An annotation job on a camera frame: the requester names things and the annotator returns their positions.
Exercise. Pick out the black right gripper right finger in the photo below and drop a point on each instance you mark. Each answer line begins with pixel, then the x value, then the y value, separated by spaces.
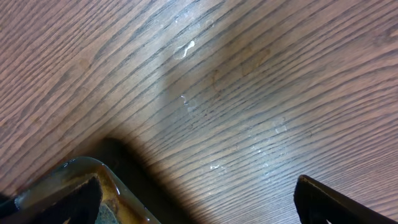
pixel 317 203

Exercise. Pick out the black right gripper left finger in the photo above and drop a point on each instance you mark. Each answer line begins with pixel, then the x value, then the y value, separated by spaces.
pixel 79 207

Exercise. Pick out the black water basin tray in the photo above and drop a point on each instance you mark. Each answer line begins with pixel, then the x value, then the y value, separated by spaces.
pixel 62 181

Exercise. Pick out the green yellow sponge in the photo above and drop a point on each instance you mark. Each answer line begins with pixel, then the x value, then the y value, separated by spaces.
pixel 106 215

